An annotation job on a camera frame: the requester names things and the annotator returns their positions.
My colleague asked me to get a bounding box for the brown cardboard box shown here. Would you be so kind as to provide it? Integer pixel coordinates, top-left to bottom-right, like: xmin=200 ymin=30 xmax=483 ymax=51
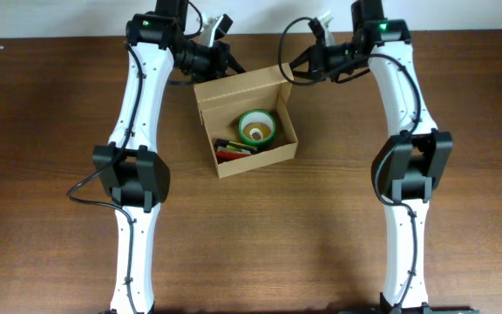
xmin=193 ymin=65 xmax=298 ymax=178

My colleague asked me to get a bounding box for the green tape roll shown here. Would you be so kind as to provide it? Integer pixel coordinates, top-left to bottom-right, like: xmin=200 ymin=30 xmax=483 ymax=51
xmin=239 ymin=109 xmax=276 ymax=149

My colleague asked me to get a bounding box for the orange stapler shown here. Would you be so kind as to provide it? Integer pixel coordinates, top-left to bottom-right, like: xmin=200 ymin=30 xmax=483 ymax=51
xmin=216 ymin=147 xmax=252 ymax=155

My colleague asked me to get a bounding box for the yellow highlighter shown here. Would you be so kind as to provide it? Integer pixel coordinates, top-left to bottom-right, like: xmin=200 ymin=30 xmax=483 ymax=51
xmin=214 ymin=139 xmax=259 ymax=154

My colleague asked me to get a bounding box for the small yellow tape roll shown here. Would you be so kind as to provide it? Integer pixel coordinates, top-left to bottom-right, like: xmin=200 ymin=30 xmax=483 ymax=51
xmin=242 ymin=122 xmax=272 ymax=141

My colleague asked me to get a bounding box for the orange utility knife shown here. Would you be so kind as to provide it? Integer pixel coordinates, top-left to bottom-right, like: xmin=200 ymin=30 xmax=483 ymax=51
xmin=215 ymin=152 xmax=248 ymax=163

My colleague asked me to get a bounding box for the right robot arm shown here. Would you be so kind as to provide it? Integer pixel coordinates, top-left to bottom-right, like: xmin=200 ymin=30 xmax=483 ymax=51
xmin=282 ymin=1 xmax=453 ymax=313

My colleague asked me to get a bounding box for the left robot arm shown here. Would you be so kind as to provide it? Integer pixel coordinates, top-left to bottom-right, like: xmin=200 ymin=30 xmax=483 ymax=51
xmin=92 ymin=1 xmax=244 ymax=313

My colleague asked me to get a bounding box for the right black cable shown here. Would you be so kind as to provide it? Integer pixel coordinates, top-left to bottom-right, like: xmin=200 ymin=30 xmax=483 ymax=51
xmin=277 ymin=16 xmax=423 ymax=311

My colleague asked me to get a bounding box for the black cable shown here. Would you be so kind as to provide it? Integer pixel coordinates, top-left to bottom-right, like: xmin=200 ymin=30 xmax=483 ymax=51
xmin=277 ymin=16 xmax=423 ymax=311
xmin=66 ymin=0 xmax=204 ymax=314

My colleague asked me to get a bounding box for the left black cable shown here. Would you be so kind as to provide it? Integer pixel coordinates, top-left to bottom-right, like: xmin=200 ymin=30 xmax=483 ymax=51
xmin=66 ymin=0 xmax=204 ymax=314

